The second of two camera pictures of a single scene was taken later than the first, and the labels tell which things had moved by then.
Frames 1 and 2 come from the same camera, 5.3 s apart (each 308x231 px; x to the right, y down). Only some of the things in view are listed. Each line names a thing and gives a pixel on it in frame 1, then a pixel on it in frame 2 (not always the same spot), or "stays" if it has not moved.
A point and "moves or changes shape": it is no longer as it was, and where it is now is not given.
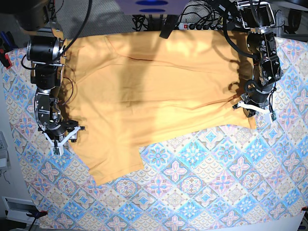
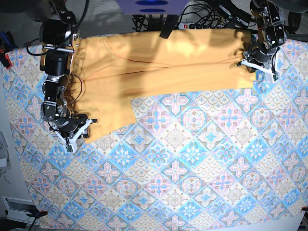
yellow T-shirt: x=125 y=90 moves or changes shape
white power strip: x=199 y=26 stays
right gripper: x=257 y=98 → x=259 y=54
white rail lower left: x=16 y=209 stays
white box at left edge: x=5 y=158 stays
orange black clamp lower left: x=37 y=214 stays
